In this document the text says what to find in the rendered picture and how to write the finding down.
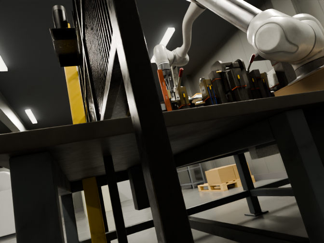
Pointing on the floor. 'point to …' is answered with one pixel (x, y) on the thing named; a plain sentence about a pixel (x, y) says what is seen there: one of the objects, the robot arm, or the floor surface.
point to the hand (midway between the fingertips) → (171, 98)
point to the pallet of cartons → (222, 178)
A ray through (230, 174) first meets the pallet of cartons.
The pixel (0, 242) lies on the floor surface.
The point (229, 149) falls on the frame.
